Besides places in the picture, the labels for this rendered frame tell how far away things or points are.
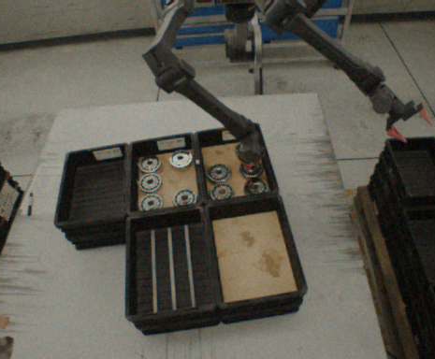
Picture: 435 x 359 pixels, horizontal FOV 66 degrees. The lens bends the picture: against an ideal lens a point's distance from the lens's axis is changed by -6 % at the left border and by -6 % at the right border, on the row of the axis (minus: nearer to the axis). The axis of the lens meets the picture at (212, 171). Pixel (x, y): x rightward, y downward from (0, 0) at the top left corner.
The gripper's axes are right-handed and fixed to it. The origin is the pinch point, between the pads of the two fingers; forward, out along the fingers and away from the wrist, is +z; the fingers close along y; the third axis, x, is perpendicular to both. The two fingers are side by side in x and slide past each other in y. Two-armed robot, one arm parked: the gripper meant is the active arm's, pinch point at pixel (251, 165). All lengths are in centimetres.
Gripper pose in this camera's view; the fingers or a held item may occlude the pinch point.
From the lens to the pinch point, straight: 152.2
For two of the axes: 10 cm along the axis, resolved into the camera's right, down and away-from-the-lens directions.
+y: 7.1, -6.0, 3.8
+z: 0.9, 6.2, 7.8
